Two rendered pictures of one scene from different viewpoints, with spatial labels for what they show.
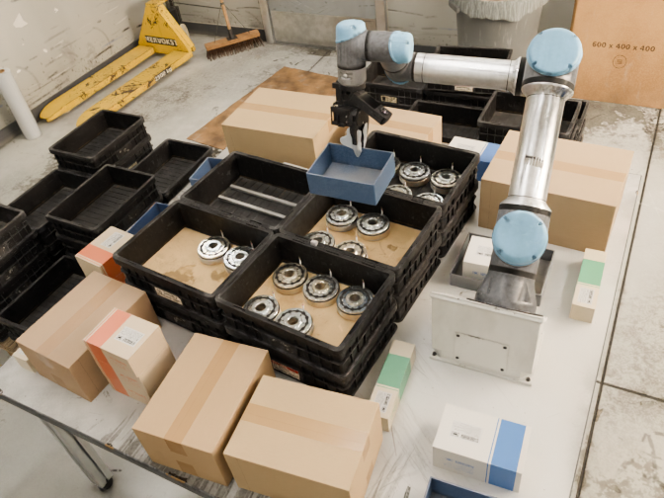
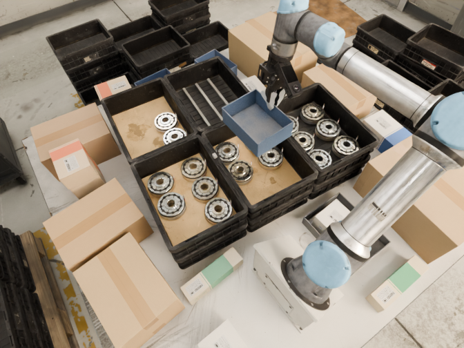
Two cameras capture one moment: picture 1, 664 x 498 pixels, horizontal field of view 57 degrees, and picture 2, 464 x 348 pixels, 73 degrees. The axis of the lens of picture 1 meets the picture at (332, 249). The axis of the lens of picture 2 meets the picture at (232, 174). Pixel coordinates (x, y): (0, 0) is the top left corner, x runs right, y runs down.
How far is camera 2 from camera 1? 0.78 m
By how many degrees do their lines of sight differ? 22
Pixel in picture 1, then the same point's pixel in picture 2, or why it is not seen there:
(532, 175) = (367, 222)
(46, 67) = not seen: outside the picture
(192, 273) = (145, 132)
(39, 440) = not seen: hidden behind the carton
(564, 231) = (409, 231)
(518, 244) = (319, 271)
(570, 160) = (451, 182)
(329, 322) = (195, 215)
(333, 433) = (137, 302)
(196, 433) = (69, 248)
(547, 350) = (331, 313)
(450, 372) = (256, 287)
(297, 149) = not seen: hidden behind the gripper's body
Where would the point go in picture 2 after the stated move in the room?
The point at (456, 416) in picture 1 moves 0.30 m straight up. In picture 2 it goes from (226, 333) to (221, 318)
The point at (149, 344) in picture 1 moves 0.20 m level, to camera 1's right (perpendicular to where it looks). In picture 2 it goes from (81, 174) to (124, 191)
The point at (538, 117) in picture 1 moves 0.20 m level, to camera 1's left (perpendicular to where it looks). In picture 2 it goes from (406, 175) to (315, 146)
